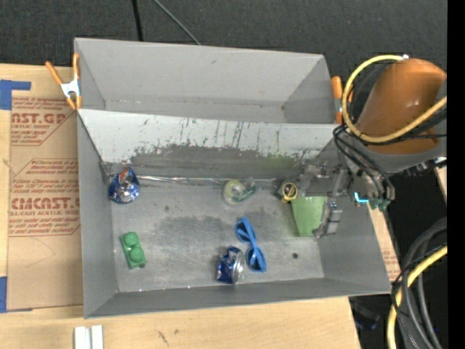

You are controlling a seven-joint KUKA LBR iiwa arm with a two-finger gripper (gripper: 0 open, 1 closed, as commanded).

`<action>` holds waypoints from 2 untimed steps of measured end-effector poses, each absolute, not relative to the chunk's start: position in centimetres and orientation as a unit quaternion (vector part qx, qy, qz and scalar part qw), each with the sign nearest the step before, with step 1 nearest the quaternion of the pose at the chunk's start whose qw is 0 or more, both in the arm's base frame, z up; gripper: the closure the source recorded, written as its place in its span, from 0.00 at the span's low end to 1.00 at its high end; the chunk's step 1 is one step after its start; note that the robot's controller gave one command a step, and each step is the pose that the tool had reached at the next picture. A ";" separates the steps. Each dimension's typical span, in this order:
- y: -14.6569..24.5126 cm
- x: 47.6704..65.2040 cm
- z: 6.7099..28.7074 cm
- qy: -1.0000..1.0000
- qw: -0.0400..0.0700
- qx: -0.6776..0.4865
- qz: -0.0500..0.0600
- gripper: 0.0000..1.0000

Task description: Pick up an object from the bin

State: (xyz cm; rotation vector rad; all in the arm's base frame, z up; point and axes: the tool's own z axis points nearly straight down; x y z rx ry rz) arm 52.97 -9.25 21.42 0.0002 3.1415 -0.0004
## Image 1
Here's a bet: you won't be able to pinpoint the blue sunglasses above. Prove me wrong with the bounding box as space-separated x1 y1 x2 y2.
234 216 268 273

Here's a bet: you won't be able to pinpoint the brown cardboard board red print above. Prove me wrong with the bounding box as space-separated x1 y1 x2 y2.
0 63 403 312

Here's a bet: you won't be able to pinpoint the crushed blue drink can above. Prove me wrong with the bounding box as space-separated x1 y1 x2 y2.
108 167 141 204
215 245 246 285

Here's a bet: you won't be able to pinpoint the grey metal bin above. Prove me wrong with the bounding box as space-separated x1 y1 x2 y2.
73 37 392 319

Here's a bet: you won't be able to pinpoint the green two-stud toy block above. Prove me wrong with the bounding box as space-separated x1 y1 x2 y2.
119 231 147 270

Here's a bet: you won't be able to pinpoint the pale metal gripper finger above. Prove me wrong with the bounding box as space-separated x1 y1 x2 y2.
312 198 344 240
298 164 332 198

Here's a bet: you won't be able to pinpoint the black and yellow round object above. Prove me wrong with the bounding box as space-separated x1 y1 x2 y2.
278 180 299 203

